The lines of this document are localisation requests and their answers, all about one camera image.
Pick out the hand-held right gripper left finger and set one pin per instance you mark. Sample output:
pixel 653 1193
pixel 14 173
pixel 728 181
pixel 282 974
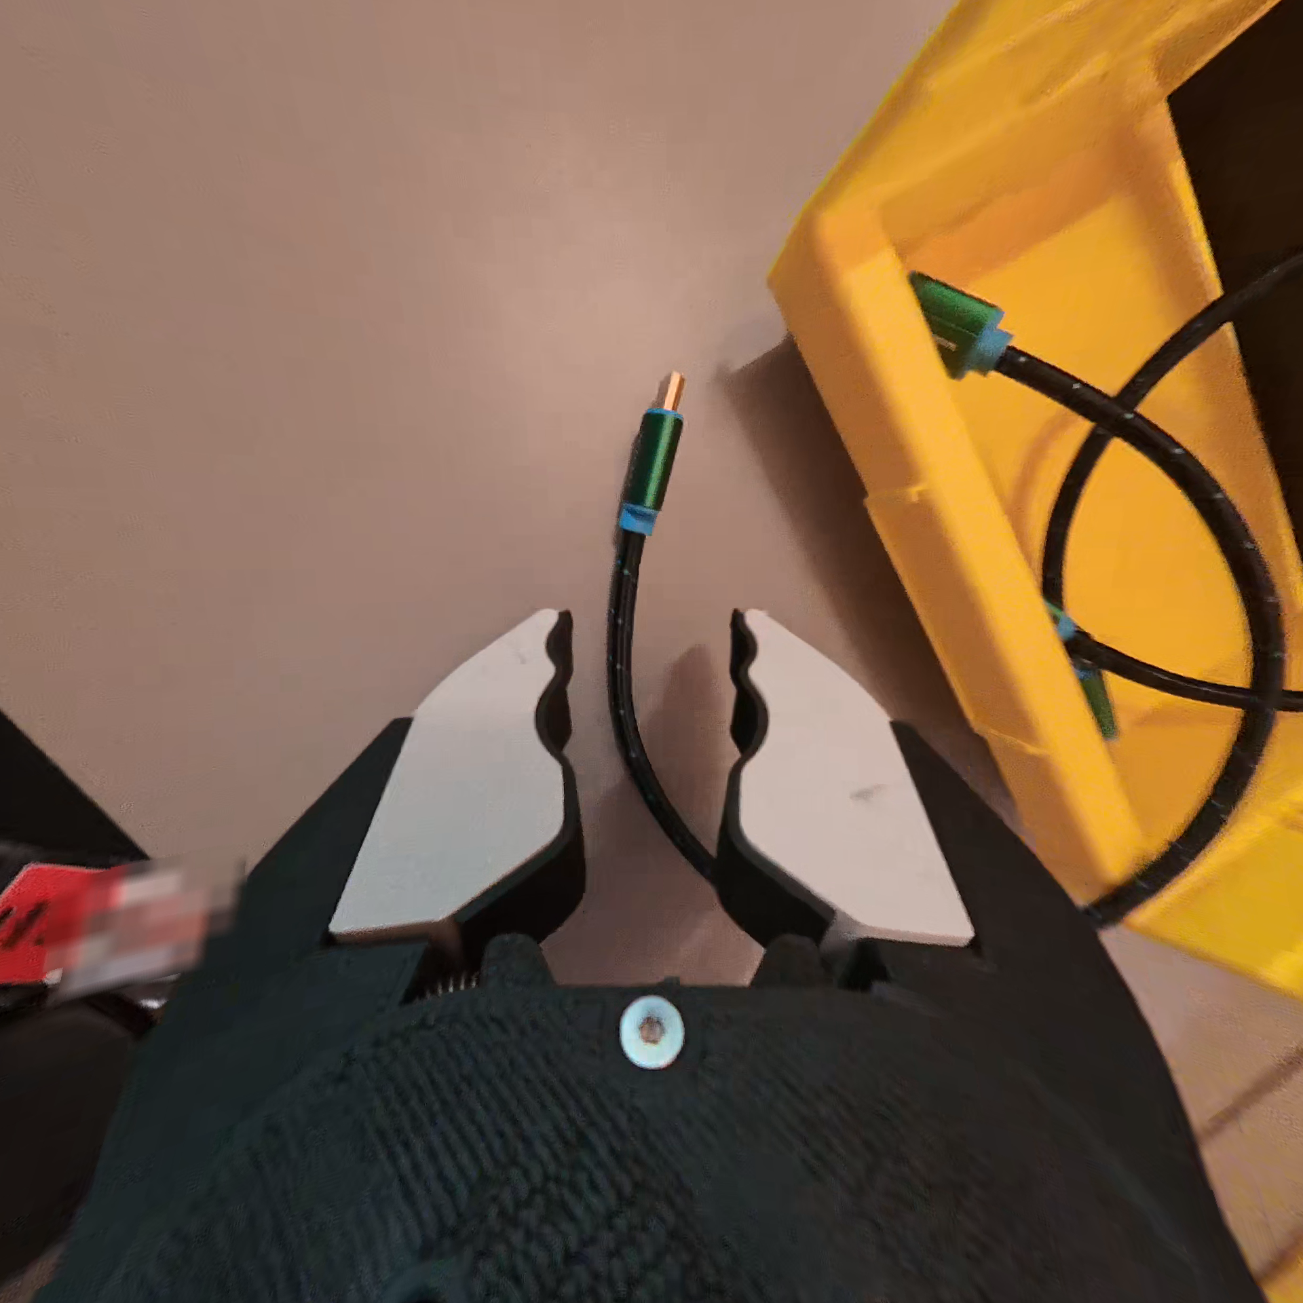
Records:
pixel 458 794

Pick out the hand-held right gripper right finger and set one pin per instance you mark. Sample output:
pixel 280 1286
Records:
pixel 844 803

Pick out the yellow plastic bin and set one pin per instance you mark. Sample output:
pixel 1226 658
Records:
pixel 917 427

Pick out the smooth desk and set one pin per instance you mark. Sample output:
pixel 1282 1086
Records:
pixel 306 356

